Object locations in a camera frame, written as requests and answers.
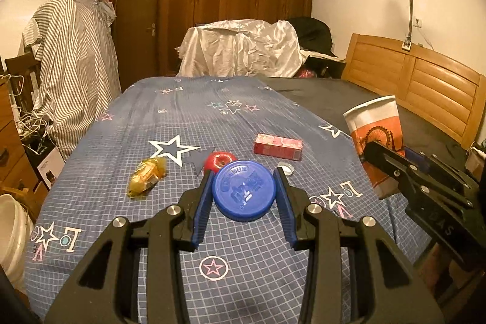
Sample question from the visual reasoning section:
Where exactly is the yellow snack packet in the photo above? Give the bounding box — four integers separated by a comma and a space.
128, 157, 168, 200

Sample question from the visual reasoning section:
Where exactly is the striped cloth cover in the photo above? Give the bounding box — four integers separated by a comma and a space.
22, 0, 122, 162

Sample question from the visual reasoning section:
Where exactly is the red cardboard box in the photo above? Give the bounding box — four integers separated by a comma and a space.
254, 133, 303, 161

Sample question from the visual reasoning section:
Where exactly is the orange white paper cup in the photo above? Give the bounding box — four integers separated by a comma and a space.
343, 95, 406, 200

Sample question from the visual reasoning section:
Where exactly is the white satin cloth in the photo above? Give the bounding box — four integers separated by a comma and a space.
175, 19, 308, 79

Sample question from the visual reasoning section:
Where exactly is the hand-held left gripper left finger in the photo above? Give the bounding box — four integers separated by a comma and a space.
43, 170, 215, 324

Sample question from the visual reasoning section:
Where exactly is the light wooden headboard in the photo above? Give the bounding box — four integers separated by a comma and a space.
340, 33, 486, 151

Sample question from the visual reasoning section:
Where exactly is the black garment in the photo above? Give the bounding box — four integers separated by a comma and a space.
285, 16, 337, 57

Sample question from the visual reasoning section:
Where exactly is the tangle of white cables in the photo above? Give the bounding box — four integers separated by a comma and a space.
0, 71, 58, 143

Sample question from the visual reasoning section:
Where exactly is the dark wooden door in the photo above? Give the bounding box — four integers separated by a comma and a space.
104, 0, 164, 94

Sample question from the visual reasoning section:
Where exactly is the red apple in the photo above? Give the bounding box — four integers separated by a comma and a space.
204, 151, 237, 175

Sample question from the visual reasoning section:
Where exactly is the blue plastic jar lid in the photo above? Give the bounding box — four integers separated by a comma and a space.
212, 160, 276, 221

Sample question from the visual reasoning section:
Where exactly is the white plastic bucket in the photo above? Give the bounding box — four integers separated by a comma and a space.
0, 193, 36, 291

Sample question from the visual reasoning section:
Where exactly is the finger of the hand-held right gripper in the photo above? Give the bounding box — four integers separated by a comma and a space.
404, 147, 481, 198
363, 140, 472, 208

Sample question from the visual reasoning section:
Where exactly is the dark wooden wardrobe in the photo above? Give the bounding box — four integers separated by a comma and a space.
157, 0, 316, 79

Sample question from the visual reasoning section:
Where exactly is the wooden dresser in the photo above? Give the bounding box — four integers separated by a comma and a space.
0, 111, 30, 193

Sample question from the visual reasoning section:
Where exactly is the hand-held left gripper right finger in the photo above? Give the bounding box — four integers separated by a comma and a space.
272, 168, 445, 324

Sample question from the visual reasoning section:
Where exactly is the dark grey blanket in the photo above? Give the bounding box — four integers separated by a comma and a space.
262, 77, 480, 181

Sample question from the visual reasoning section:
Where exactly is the blue star print bedsheet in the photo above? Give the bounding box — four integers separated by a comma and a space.
23, 75, 433, 324

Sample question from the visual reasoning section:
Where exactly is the black white product box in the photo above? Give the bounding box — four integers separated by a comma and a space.
23, 136, 66, 193

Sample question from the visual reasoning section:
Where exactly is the metal clamp pole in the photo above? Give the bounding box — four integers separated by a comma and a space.
395, 0, 417, 52

